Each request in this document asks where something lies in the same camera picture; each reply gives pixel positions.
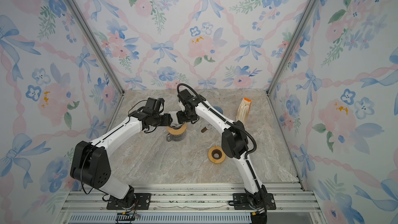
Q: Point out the aluminium frame post right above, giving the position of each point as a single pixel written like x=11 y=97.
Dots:
x=301 y=25

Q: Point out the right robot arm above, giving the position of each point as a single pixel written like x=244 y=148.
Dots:
x=236 y=142

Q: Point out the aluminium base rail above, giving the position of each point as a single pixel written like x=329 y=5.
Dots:
x=210 y=203

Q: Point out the coffee filter pack orange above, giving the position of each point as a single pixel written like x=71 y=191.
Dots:
x=243 y=110

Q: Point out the aluminium frame post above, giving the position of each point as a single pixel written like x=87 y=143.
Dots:
x=89 y=35
x=301 y=25

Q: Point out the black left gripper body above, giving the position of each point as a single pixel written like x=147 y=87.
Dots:
x=162 y=120

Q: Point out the aluminium frame post left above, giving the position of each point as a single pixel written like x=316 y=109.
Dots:
x=89 y=35

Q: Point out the blue glass dripper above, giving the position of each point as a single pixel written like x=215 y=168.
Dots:
x=218 y=109

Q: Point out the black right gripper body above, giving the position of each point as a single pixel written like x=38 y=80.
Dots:
x=184 y=117

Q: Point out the clear glass carafe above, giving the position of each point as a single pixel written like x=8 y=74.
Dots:
x=175 y=138

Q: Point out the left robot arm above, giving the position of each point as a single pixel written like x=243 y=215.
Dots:
x=91 y=165

